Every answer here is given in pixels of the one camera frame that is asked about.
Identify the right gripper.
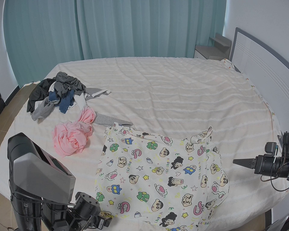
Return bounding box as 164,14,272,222
254,155,280,176

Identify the white printed pyjama top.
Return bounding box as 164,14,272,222
94,122,230,231

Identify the pile of clothes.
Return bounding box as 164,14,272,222
27,71,112,123

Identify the bed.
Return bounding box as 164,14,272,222
0,28,289,231

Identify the grey bedside table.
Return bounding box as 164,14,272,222
195,33,232,60

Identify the grey knitted garment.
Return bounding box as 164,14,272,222
93,113,133,127

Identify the pink garment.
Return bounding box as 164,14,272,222
52,106,96,158

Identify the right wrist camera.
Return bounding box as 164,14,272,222
265,142,278,158

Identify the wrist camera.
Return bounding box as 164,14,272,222
98,215,113,229
265,142,278,158

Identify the black cable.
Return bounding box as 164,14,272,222
261,176,289,193

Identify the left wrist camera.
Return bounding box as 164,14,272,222
98,215,113,229

